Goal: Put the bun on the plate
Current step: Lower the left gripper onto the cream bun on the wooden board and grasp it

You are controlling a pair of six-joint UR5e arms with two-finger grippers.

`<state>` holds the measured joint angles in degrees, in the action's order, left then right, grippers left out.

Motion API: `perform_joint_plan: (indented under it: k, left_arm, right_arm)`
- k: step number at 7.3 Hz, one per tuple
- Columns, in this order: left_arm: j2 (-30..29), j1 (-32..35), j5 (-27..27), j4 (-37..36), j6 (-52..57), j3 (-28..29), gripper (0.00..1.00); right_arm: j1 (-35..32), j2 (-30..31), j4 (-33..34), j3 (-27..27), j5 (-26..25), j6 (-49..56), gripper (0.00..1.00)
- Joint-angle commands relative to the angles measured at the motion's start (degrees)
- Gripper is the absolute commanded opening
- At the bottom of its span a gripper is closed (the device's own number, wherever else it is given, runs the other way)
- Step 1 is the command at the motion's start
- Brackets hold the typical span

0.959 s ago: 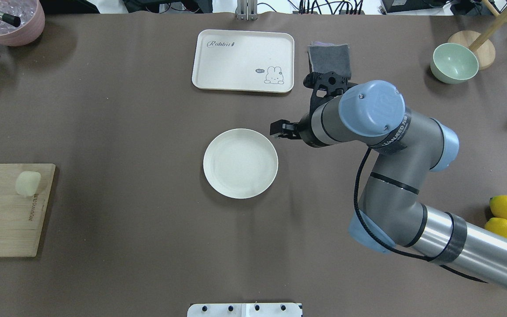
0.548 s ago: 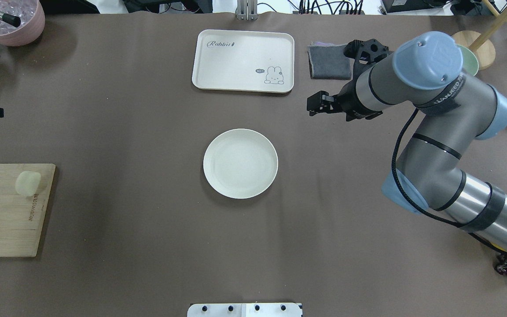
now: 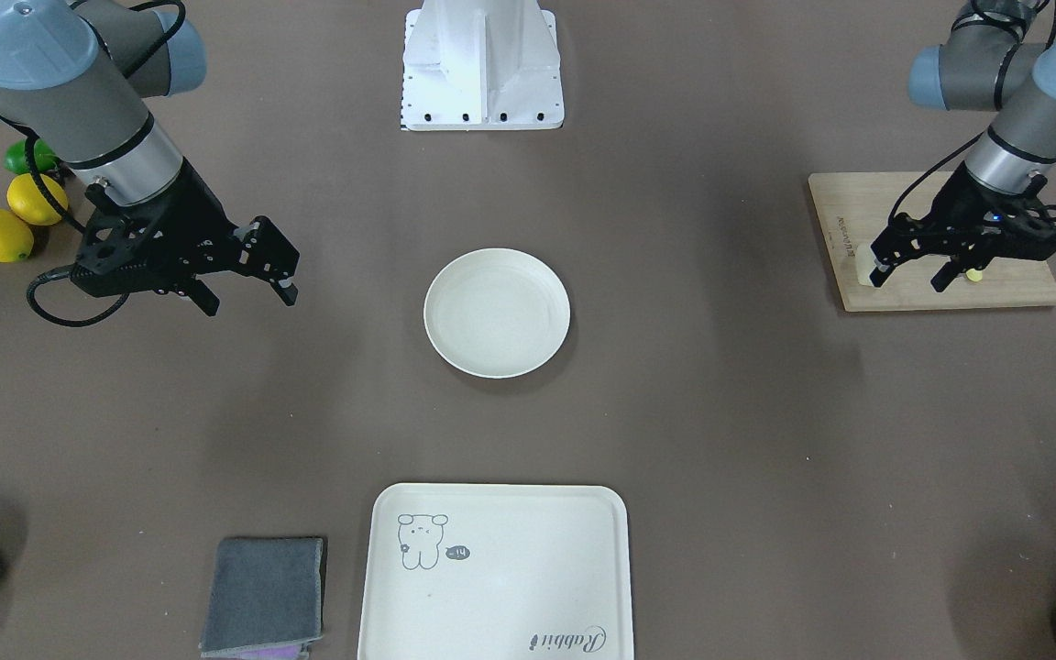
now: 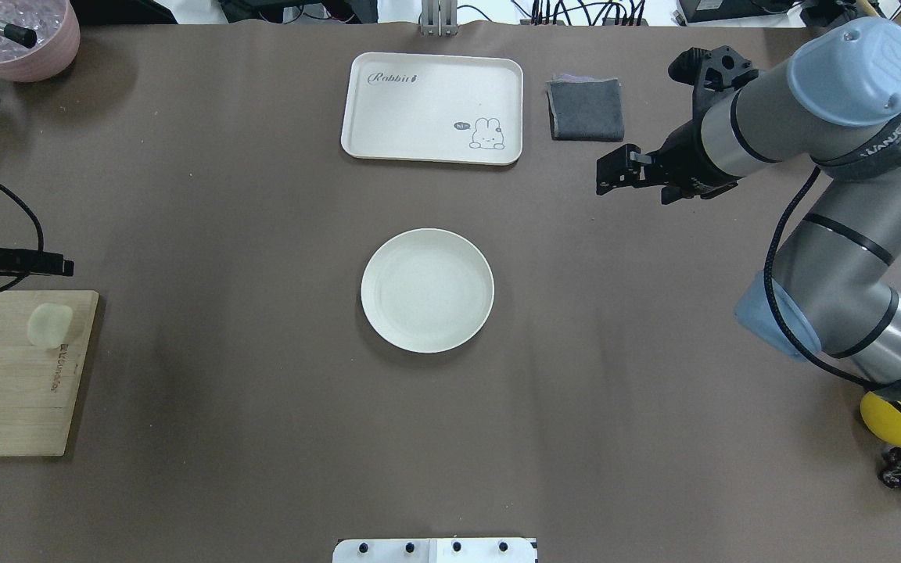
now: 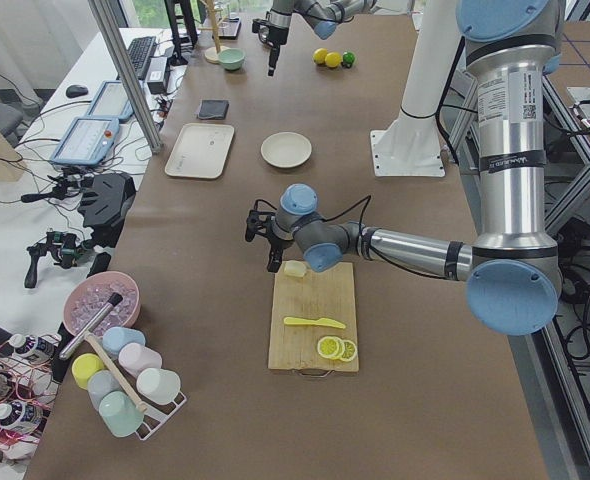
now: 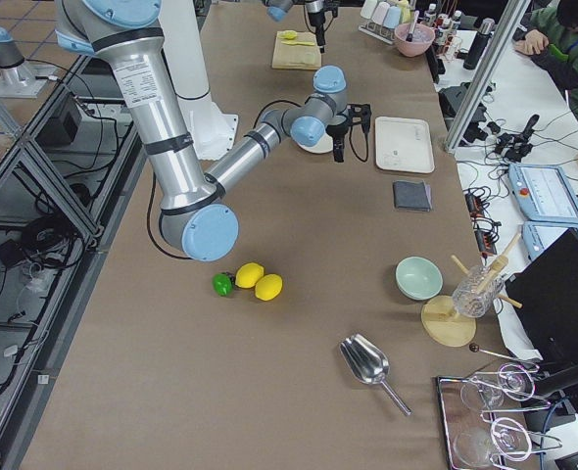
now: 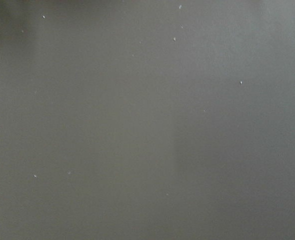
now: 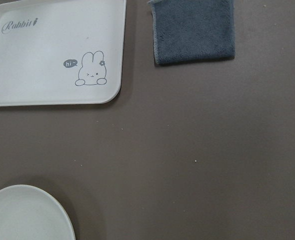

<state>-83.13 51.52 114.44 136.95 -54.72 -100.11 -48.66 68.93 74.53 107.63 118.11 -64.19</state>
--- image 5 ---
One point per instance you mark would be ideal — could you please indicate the wooden cup tree stand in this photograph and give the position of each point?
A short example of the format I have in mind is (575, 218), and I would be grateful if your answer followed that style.
(210, 29)

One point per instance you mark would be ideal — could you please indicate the blue teach pendant far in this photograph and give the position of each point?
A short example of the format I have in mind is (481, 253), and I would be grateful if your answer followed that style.
(111, 100)

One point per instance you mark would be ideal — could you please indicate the white plastic cup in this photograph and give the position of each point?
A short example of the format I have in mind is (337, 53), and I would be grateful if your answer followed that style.
(159, 385)

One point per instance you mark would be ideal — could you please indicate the blue teach pendant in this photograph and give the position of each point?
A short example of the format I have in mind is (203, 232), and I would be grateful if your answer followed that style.
(111, 100)
(87, 141)

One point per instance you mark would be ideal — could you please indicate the black computer mouse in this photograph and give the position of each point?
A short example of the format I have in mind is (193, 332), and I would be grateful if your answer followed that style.
(75, 91)

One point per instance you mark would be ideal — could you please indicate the cream round plate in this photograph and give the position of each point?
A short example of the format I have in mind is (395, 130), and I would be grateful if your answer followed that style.
(286, 150)

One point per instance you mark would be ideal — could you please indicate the blue teach pendant near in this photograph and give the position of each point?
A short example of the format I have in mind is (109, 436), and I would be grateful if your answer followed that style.
(87, 141)

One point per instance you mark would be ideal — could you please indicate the yellow lemon near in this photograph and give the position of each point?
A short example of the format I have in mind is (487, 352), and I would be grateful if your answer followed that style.
(333, 60)

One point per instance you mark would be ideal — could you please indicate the aluminium frame post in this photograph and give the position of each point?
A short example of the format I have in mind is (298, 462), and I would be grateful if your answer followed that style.
(113, 39)

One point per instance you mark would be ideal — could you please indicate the black keyboard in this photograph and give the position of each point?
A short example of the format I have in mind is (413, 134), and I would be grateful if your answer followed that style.
(140, 52)

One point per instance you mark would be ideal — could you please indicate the green lime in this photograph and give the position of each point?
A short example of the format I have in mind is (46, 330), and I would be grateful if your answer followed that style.
(348, 59)

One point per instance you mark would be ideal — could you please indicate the white wire cup rack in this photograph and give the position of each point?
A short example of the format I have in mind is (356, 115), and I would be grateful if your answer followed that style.
(156, 416)

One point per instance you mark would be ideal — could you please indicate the mint green bowl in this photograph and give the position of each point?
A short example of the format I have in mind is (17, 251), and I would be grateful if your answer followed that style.
(231, 59)

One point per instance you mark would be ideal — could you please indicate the pink plastic cup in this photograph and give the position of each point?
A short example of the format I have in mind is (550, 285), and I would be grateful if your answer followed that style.
(134, 358)

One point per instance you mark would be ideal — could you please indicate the blue plastic cup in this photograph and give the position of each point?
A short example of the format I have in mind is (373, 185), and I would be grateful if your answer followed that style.
(115, 338)

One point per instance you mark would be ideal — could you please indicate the black device housing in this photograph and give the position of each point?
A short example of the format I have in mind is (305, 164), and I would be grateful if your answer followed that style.
(105, 201)

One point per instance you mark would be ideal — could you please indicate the lemon slices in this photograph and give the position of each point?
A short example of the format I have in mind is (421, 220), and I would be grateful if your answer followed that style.
(336, 348)

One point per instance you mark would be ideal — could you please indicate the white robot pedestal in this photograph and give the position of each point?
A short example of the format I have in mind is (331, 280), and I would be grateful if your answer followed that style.
(410, 146)

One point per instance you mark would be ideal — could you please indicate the grey plastic cup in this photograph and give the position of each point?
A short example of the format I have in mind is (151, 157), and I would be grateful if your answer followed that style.
(100, 385)

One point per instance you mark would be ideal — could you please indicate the bamboo cutting board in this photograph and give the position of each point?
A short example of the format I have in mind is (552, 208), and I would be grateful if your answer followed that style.
(308, 308)

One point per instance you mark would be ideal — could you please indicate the pink bowl of ice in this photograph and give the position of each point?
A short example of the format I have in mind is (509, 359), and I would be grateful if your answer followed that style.
(93, 293)

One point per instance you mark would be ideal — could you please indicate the yellow plastic cup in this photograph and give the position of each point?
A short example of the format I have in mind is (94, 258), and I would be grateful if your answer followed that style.
(84, 367)

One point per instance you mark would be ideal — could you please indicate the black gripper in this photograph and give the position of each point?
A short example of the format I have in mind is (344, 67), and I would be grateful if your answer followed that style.
(276, 241)
(276, 35)

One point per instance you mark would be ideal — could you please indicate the grey folded cloth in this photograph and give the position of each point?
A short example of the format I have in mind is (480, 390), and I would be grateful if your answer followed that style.
(211, 109)

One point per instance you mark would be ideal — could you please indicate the yellow lemon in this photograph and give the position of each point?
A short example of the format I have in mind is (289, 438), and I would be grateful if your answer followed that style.
(333, 60)
(319, 56)

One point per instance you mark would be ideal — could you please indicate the cream rectangular tray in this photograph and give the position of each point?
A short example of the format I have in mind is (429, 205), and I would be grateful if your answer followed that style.
(200, 151)

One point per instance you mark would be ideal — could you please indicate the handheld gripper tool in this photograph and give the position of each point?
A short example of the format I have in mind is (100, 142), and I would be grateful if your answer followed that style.
(63, 247)

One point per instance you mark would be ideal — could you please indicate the yellow lemon far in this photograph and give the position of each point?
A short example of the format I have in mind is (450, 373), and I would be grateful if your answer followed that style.
(319, 56)

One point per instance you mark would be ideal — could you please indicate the yellow plastic knife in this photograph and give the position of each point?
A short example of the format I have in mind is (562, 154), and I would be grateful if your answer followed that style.
(320, 322)

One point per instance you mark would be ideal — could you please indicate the mint green plastic cup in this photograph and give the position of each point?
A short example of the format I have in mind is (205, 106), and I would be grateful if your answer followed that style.
(120, 414)

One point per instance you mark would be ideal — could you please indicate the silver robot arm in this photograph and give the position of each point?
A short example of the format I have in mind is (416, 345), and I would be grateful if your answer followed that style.
(511, 270)
(322, 19)

